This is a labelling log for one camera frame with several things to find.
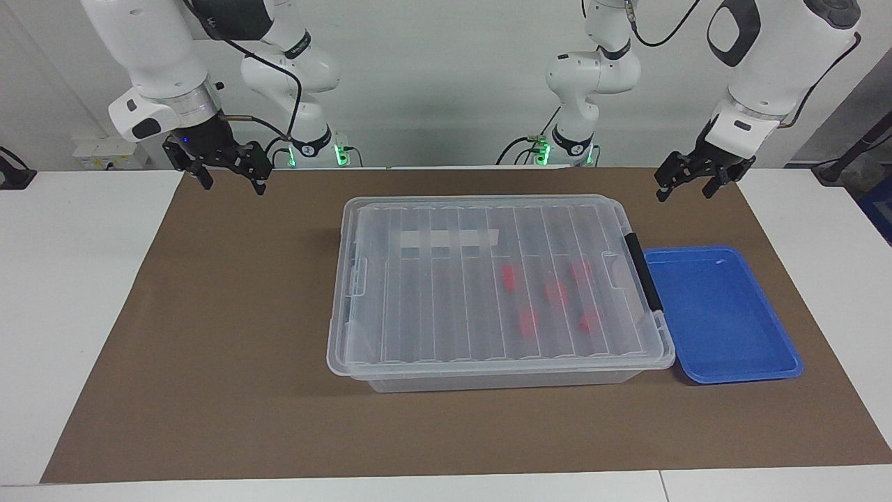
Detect clear ribbed plastic lid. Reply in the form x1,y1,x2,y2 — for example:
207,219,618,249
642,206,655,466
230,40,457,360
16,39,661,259
326,195,677,377

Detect blue plastic tray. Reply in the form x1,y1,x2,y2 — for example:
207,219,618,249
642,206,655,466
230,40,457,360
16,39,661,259
643,245,804,385

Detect clear plastic storage box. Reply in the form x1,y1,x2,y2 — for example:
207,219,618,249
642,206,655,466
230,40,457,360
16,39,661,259
326,195,677,393

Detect black stand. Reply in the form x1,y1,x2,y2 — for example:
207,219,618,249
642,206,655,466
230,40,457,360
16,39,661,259
812,115,892,185

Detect translucent white label sticker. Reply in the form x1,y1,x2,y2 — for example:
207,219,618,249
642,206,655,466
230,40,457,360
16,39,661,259
401,228,499,250

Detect blue crate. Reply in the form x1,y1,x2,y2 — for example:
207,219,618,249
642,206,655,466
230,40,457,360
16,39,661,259
859,178,892,245

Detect brown table mat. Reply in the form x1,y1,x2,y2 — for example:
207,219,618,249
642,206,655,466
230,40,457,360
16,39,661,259
40,167,892,484

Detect black box latch handle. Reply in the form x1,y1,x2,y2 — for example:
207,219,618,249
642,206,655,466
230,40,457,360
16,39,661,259
624,232,664,312

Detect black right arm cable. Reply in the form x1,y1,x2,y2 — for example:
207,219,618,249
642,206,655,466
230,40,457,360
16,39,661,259
183,0,304,151

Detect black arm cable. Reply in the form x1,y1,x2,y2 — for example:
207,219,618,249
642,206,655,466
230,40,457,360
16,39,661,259
183,0,304,151
624,0,861,130

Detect white wall socket strip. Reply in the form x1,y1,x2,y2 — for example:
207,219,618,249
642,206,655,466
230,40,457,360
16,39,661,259
73,136,151,170

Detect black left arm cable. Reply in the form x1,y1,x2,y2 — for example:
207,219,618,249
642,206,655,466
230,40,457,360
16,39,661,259
624,0,861,130

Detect black clamp mount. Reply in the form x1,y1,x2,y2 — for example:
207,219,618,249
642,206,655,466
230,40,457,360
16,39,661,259
0,146,37,190

